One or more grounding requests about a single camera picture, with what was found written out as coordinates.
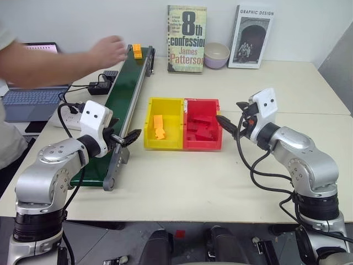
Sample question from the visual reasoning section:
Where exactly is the white power strip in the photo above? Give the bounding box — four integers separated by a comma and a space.
53, 106, 84, 131

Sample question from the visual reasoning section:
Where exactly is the dark phone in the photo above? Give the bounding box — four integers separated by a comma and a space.
24, 120, 50, 134

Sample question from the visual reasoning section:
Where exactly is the dark rounded shape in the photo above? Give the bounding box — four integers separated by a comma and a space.
138, 229, 175, 265
206, 225, 250, 265

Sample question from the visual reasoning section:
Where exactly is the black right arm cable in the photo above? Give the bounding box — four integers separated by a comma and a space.
236, 114, 304, 230

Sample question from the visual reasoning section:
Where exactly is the black power adapter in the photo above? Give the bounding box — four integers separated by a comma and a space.
87, 79, 113, 96

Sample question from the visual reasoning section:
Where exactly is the black studded block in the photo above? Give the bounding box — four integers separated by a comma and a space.
103, 70, 119, 82

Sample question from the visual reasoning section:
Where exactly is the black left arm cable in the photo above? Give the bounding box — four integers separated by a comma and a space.
56, 102, 89, 265

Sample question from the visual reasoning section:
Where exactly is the green conveyor belt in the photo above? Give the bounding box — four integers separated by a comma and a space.
70, 44, 157, 192

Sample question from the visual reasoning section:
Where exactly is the lilac and cream bowl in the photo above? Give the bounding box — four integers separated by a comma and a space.
203, 42, 231, 70

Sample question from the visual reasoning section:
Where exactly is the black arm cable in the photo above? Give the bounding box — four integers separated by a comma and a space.
56, 102, 89, 265
236, 114, 304, 230

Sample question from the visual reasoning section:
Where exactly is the graphic design book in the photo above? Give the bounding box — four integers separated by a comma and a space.
227, 4, 276, 70

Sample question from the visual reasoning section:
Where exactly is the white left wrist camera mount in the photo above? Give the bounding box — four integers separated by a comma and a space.
79, 100, 114, 158

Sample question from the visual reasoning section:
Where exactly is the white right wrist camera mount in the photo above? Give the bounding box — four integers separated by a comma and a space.
249, 87, 279, 141

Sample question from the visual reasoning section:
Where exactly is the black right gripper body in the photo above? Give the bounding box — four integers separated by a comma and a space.
239, 103, 260, 140

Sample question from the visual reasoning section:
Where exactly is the black power plug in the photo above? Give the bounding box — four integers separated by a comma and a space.
68, 102, 85, 114

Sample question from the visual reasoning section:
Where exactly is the grey laptop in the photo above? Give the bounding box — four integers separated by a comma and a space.
0, 42, 73, 123

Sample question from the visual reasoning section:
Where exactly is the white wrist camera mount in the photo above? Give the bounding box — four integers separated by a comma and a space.
79, 100, 114, 158
249, 87, 279, 141

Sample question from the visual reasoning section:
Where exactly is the person's bare hand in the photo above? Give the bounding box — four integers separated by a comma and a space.
88, 35, 129, 69

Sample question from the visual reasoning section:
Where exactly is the black adapter cable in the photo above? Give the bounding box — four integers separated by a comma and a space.
58, 83, 92, 105

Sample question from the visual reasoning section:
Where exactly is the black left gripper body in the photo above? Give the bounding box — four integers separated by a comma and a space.
104, 126, 124, 154

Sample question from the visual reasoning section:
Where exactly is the yellow plastic bin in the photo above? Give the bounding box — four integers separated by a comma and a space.
143, 97, 186, 151

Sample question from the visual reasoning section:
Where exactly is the red plastic bin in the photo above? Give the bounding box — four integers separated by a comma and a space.
182, 98, 224, 152

